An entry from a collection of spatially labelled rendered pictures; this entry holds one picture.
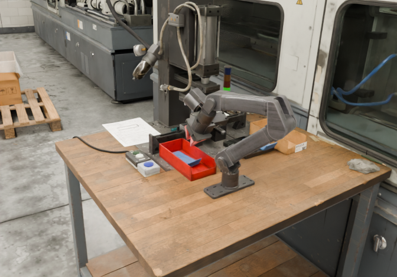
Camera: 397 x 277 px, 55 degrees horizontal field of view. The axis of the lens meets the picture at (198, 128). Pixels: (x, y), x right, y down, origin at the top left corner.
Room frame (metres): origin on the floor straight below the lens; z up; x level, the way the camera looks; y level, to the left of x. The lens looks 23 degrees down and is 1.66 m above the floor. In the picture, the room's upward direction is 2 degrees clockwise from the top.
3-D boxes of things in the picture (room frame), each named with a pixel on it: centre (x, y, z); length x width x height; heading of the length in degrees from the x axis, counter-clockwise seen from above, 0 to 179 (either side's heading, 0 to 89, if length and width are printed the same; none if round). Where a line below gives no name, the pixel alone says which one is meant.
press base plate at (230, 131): (1.73, 0.00, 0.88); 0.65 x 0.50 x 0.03; 125
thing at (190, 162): (1.43, 0.06, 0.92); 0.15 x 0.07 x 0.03; 42
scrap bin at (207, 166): (1.40, 0.05, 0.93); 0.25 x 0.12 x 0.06; 35
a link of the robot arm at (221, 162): (1.24, -0.11, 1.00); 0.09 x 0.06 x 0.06; 146
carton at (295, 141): (1.66, -0.37, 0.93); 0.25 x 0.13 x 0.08; 35
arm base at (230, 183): (1.23, -0.12, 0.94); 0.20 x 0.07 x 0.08; 125
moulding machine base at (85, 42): (7.09, 2.09, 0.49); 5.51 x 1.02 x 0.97; 32
